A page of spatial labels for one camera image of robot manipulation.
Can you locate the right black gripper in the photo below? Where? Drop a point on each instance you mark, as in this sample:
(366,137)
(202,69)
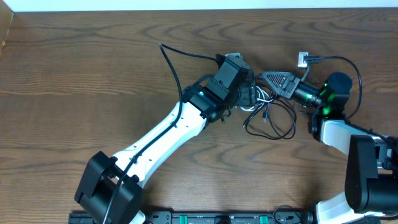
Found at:
(290,87)

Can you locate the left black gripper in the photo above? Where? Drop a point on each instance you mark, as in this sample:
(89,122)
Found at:
(247,92)

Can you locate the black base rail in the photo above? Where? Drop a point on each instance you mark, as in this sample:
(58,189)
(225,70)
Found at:
(284,217)

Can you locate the cardboard panel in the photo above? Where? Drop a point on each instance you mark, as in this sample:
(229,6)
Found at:
(6,18)

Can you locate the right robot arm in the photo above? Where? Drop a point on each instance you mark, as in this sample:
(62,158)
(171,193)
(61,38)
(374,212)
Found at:
(370,192)

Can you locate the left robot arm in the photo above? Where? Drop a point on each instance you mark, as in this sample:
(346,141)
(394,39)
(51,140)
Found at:
(110,189)

